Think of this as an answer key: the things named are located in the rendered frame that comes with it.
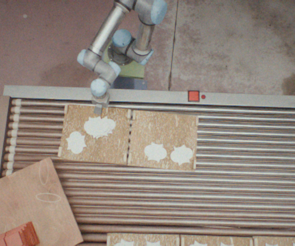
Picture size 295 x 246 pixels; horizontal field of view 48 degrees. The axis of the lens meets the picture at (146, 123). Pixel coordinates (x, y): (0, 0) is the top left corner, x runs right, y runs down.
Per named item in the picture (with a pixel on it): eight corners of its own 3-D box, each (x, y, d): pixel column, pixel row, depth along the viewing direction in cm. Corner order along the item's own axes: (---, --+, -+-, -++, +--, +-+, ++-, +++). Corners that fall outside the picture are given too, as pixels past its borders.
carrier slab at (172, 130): (133, 110, 211) (133, 109, 209) (197, 117, 211) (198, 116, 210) (127, 165, 202) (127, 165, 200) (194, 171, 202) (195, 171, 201)
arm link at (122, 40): (119, 34, 214) (118, 23, 201) (136, 44, 214) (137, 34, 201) (108, 48, 212) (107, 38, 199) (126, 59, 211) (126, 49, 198)
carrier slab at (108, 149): (66, 104, 210) (66, 103, 209) (131, 109, 211) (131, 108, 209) (58, 159, 201) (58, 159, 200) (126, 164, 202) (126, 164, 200)
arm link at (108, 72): (103, 54, 168) (91, 72, 165) (122, 66, 167) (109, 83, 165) (104, 61, 176) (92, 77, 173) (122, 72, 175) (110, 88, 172)
